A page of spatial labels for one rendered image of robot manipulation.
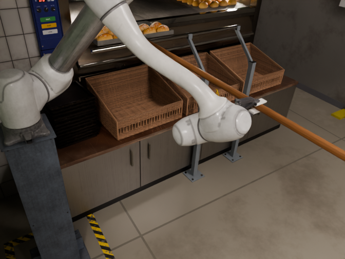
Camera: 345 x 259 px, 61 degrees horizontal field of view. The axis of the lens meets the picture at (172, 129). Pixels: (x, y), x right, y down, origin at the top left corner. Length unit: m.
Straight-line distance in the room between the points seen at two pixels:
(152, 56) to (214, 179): 1.82
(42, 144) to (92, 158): 0.60
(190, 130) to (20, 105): 0.70
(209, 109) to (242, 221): 1.58
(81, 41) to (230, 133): 0.71
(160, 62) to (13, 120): 0.70
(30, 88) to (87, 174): 0.86
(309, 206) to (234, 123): 1.88
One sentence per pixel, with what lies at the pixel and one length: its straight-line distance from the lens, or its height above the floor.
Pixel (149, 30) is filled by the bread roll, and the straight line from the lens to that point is 2.02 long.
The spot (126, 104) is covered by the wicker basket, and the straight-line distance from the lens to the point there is 2.40.
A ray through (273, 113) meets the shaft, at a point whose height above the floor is 1.20.
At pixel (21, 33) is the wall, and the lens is 2.09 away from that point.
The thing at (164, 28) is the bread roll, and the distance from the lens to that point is 2.08.
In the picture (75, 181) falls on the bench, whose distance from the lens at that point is 2.01.
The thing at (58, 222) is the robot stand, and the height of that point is 0.45.
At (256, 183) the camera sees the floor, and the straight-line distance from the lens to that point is 2.68.
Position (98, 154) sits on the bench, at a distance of 1.95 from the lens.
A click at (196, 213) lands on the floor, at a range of 2.34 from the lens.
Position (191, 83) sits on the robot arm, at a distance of 0.88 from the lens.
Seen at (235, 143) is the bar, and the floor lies 0.18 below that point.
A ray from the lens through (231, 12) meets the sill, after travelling 2.95.
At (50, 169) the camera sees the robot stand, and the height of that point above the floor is 0.82.
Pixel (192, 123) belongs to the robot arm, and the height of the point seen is 1.25.
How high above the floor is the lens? 1.78
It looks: 34 degrees down
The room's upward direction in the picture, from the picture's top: 3 degrees clockwise
